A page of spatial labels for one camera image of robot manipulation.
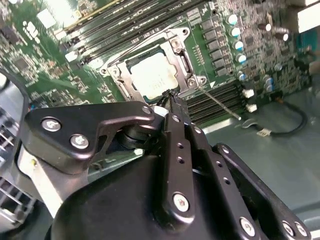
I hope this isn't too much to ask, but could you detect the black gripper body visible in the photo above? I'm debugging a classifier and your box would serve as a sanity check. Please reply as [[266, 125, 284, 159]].
[[43, 153, 243, 240]]

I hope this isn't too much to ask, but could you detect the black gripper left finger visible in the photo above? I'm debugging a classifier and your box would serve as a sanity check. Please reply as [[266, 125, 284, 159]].
[[22, 90, 197, 227]]

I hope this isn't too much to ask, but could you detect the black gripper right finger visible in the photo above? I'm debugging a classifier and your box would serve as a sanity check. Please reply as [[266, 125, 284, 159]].
[[171, 90, 313, 240]]

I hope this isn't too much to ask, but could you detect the silver CPU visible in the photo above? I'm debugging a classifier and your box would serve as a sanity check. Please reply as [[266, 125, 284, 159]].
[[128, 49, 181, 101]]

